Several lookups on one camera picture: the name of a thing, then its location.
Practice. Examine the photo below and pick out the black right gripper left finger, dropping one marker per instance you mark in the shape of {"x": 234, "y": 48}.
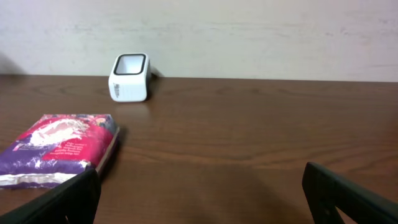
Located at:
{"x": 74, "y": 201}

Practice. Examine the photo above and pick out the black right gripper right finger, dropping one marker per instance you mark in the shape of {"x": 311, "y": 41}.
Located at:
{"x": 327, "y": 193}

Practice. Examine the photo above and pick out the red purple snack bag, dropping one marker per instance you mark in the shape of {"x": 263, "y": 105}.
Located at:
{"x": 58, "y": 147}

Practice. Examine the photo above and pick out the white barcode scanner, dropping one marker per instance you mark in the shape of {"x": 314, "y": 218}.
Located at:
{"x": 130, "y": 77}

